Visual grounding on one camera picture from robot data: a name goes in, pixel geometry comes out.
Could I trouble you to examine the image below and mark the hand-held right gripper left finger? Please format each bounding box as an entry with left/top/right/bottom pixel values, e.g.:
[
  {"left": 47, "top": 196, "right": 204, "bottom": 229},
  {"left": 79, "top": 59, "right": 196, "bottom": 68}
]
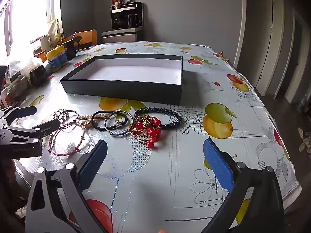
[{"left": 25, "top": 139, "right": 108, "bottom": 233}]

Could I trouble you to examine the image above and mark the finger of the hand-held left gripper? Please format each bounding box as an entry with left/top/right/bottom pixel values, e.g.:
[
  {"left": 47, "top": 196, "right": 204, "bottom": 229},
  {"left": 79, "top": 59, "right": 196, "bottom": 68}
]
[
  {"left": 0, "top": 105, "right": 37, "bottom": 127},
  {"left": 0, "top": 120, "right": 60, "bottom": 149}
]

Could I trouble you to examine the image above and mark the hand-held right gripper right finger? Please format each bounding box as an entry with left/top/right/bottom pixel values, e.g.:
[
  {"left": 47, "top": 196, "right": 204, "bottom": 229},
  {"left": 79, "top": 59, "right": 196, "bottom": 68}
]
[{"left": 202, "top": 138, "right": 285, "bottom": 233}]

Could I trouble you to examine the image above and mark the pink cord gold knot bracelet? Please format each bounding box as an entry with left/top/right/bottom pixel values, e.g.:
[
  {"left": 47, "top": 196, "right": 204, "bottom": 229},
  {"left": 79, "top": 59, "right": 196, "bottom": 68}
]
[{"left": 61, "top": 120, "right": 94, "bottom": 130}]

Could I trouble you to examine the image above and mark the purple braided cord bracelet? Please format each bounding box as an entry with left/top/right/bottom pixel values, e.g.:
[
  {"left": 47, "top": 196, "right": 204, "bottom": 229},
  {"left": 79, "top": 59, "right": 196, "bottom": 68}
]
[{"left": 48, "top": 123, "right": 86, "bottom": 156}]

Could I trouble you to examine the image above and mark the silver chain bracelet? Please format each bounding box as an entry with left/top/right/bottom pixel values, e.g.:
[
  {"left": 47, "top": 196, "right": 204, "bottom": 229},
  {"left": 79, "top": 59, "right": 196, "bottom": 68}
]
[{"left": 54, "top": 110, "right": 79, "bottom": 122}]

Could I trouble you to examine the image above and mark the black hair tie star charm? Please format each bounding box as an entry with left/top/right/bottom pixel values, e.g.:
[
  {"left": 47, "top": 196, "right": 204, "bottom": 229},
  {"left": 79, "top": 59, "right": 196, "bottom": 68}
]
[{"left": 92, "top": 110, "right": 135, "bottom": 132}]

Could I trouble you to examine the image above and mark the silver black bangle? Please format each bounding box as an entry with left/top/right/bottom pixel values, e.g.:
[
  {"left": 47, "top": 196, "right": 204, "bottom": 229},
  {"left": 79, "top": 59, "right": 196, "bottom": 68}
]
[{"left": 108, "top": 118, "right": 134, "bottom": 137}]

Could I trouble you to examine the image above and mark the gold pearl hair pin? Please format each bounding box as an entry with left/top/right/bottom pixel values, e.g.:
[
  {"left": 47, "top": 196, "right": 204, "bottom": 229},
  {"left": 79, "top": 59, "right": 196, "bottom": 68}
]
[{"left": 77, "top": 114, "right": 108, "bottom": 125}]

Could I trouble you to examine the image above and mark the red bead gold necklace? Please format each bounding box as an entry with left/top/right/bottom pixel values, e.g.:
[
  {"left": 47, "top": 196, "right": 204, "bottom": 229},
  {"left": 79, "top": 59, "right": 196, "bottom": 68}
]
[{"left": 131, "top": 115, "right": 163, "bottom": 150}]

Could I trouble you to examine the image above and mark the blue beaded bracelet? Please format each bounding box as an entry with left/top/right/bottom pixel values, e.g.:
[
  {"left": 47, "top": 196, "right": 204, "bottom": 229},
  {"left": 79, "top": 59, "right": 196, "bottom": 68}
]
[{"left": 134, "top": 107, "right": 182, "bottom": 130}]

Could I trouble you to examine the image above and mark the black box with white inside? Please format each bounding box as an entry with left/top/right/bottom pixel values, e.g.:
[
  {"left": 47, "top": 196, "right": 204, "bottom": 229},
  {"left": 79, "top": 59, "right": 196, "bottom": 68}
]
[{"left": 60, "top": 54, "right": 183, "bottom": 106}]

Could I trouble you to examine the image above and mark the clear plastic bag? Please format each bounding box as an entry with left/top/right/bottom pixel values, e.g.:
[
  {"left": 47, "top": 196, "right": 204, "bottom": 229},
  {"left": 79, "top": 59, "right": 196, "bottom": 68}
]
[{"left": 5, "top": 55, "right": 47, "bottom": 80}]

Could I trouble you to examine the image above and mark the fruit print tablecloth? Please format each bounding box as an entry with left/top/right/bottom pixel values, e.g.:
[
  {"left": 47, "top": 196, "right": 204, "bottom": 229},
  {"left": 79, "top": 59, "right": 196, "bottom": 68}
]
[{"left": 15, "top": 41, "right": 303, "bottom": 233}]

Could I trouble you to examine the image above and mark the yellow cap blue bottle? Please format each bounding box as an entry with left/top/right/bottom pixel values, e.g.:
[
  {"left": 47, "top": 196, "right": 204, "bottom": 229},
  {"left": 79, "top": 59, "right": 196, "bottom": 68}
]
[
  {"left": 46, "top": 49, "right": 61, "bottom": 72},
  {"left": 56, "top": 45, "right": 68, "bottom": 67}
]

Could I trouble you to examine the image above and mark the white cup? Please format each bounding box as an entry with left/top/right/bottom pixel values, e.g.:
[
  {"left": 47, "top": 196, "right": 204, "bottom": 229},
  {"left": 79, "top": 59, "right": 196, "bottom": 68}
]
[{"left": 40, "top": 35, "right": 51, "bottom": 51}]

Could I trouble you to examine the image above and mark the black mug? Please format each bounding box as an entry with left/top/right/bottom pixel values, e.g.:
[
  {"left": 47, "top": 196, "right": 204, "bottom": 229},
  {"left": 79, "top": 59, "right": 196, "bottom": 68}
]
[{"left": 62, "top": 37, "right": 82, "bottom": 60}]

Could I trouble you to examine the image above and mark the yellow paper bag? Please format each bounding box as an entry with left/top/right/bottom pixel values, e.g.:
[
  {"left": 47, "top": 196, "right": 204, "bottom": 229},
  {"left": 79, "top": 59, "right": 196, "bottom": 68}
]
[{"left": 47, "top": 18, "right": 63, "bottom": 43}]

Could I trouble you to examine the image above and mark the wooden chair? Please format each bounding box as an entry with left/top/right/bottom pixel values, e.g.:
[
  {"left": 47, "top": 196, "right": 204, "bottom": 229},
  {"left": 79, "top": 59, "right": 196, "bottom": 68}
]
[{"left": 61, "top": 30, "right": 98, "bottom": 52}]

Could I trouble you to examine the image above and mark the banana peel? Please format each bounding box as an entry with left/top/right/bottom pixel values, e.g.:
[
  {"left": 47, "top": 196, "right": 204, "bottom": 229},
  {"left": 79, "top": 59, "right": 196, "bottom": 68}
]
[{"left": 217, "top": 51, "right": 231, "bottom": 62}]

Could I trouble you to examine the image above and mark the grey cabinet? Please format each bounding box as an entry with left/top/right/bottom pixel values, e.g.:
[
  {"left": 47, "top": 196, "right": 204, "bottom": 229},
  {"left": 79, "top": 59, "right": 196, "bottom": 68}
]
[{"left": 101, "top": 27, "right": 143, "bottom": 45}]

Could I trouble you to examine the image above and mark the black coffee machine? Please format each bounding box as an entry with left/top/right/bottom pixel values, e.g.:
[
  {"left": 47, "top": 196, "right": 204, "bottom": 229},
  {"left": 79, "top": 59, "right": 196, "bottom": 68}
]
[{"left": 111, "top": 2, "right": 143, "bottom": 30}]

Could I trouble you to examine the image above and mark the white door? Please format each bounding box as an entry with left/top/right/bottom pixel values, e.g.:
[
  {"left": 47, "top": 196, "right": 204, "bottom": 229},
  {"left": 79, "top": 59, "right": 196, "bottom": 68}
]
[{"left": 234, "top": 0, "right": 285, "bottom": 97}]

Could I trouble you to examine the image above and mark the black carafe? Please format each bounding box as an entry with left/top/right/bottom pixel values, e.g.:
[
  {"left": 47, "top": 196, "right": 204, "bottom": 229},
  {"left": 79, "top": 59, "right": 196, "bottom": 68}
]
[{"left": 126, "top": 14, "right": 141, "bottom": 29}]

